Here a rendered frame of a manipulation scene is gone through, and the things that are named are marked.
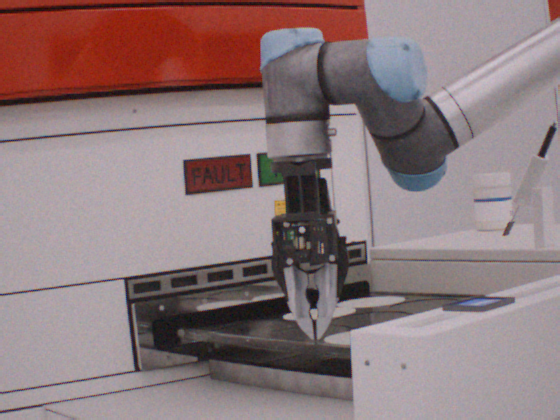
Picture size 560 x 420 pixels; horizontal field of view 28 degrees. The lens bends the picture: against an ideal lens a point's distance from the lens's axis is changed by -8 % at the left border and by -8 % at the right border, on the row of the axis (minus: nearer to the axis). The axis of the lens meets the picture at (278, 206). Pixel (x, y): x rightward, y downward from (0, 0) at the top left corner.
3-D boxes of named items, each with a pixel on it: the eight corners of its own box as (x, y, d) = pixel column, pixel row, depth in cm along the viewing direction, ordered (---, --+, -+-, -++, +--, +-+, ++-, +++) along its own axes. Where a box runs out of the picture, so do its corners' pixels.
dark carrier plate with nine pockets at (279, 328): (188, 333, 158) (187, 329, 158) (371, 297, 180) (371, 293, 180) (370, 354, 131) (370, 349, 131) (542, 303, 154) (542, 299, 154)
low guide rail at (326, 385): (210, 379, 162) (208, 358, 162) (221, 376, 163) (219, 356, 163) (484, 415, 124) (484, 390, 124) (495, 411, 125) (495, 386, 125)
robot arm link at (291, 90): (311, 24, 132) (245, 32, 136) (320, 119, 133) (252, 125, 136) (339, 28, 139) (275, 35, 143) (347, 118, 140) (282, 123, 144)
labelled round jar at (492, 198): (467, 231, 198) (463, 175, 198) (491, 226, 203) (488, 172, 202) (497, 231, 193) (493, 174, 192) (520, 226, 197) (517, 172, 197)
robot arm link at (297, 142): (268, 125, 142) (337, 120, 142) (271, 163, 143) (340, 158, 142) (261, 124, 135) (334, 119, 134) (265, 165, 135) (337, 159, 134)
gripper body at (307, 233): (272, 271, 134) (263, 163, 134) (279, 263, 143) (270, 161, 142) (340, 266, 134) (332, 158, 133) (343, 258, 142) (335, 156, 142)
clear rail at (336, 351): (174, 338, 157) (173, 328, 157) (182, 336, 158) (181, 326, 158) (370, 362, 129) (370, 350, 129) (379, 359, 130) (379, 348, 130)
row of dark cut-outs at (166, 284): (127, 298, 157) (125, 280, 157) (362, 259, 185) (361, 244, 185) (130, 298, 156) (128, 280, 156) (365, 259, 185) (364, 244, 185)
